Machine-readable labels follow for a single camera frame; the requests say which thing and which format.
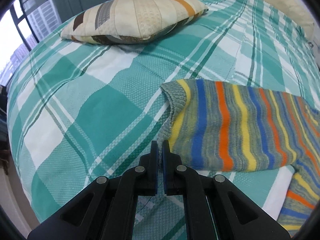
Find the teal white plaid bedspread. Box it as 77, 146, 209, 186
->
6, 0, 320, 240

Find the multicolour striped knit sweater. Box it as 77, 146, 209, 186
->
158, 79, 319, 235

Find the cream striped pillow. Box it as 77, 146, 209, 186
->
60, 0, 208, 44

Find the black framed window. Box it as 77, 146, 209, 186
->
1, 0, 61, 86

